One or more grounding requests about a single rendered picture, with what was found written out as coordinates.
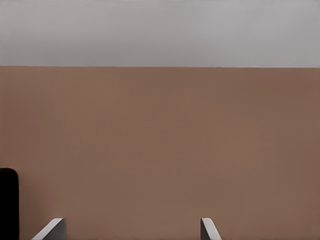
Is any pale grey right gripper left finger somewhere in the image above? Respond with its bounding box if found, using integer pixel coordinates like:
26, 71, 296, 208
31, 217, 67, 240

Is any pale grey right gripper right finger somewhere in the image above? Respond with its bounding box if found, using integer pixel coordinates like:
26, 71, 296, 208
200, 217, 222, 240

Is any black rounded box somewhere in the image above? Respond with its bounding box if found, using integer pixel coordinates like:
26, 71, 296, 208
0, 167, 20, 240

